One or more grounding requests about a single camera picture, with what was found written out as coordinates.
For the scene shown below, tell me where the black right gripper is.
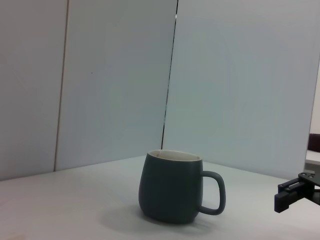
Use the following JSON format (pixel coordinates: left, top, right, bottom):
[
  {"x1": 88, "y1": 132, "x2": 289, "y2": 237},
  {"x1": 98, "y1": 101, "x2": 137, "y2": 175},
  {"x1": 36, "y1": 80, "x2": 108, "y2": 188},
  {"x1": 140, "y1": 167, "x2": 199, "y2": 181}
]
[{"x1": 274, "y1": 170, "x2": 320, "y2": 213}]

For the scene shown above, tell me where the grey ceramic cup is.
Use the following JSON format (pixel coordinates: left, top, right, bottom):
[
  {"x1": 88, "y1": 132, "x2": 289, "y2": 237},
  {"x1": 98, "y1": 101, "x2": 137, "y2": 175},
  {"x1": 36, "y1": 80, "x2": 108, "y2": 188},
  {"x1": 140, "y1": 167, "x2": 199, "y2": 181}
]
[{"x1": 138, "y1": 149, "x2": 227, "y2": 225}]

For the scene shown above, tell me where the dark brown background furniture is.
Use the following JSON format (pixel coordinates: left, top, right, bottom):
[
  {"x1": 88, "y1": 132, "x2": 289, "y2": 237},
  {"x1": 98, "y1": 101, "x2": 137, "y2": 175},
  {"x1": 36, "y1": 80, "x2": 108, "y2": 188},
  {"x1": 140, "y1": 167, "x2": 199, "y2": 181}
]
[{"x1": 308, "y1": 133, "x2": 320, "y2": 152}]

